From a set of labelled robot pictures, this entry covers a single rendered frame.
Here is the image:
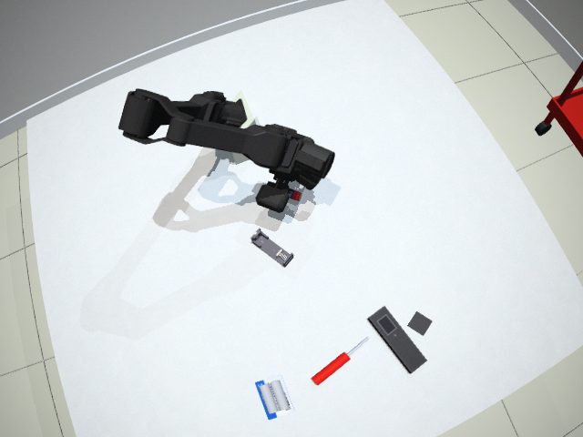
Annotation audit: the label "red-handled screwdriver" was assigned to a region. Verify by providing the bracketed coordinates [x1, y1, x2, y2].
[311, 337, 369, 385]

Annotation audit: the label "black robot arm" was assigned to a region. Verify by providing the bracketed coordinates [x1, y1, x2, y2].
[118, 88, 335, 190]

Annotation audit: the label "red and blue battery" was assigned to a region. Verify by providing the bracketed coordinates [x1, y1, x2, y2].
[290, 190, 302, 201]

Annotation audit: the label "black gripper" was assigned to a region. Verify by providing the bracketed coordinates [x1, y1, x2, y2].
[255, 169, 293, 213]

